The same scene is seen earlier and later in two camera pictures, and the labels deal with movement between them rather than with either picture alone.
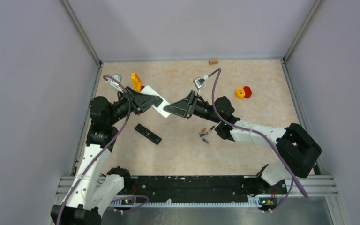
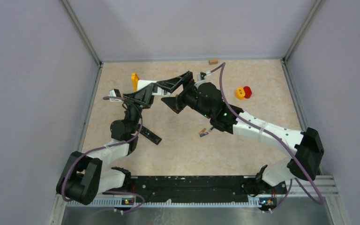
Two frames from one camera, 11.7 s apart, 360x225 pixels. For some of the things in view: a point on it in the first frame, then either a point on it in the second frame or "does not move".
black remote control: [149, 134] does not move
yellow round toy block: [240, 93] does not move
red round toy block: [248, 92] does not move
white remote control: [147, 89] → [142, 83]
